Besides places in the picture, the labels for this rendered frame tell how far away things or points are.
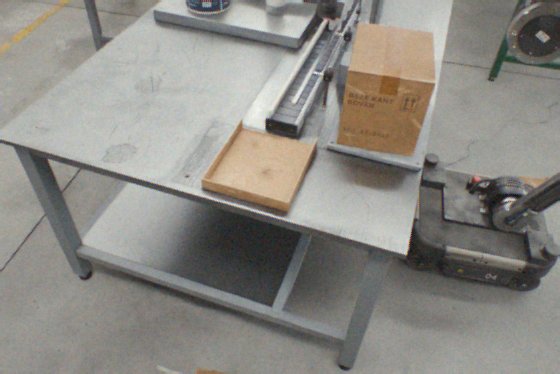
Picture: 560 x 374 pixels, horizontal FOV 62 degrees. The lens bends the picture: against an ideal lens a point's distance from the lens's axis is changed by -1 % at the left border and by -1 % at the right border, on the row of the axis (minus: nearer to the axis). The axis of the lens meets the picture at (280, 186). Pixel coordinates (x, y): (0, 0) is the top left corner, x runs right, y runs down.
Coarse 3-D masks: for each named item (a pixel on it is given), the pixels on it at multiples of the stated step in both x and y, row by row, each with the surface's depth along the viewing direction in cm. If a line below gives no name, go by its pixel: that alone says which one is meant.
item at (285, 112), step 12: (348, 12) 209; (324, 36) 192; (336, 36) 193; (312, 48) 185; (312, 60) 178; (324, 60) 179; (300, 72) 172; (300, 84) 166; (312, 84) 167; (288, 96) 161; (276, 108) 156; (288, 108) 156; (300, 108) 156; (276, 120) 151; (288, 120) 151
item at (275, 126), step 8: (352, 16) 207; (352, 24) 209; (344, 32) 196; (336, 48) 186; (336, 56) 189; (328, 64) 177; (320, 80) 169; (320, 88) 173; (312, 96) 162; (312, 104) 165; (304, 112) 156; (272, 128) 154; (280, 128) 153; (288, 128) 152; (296, 128) 151; (296, 136) 153
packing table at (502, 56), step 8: (520, 0) 296; (512, 16) 306; (504, 40) 315; (504, 48) 319; (496, 56) 326; (504, 56) 323; (512, 56) 325; (496, 64) 328; (528, 64) 324; (536, 64) 323; (544, 64) 321; (552, 64) 320; (496, 72) 332; (488, 80) 339
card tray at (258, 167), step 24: (240, 120) 152; (240, 144) 149; (264, 144) 150; (288, 144) 150; (216, 168) 141; (240, 168) 141; (264, 168) 142; (288, 168) 142; (216, 192) 135; (240, 192) 131; (264, 192) 135; (288, 192) 135
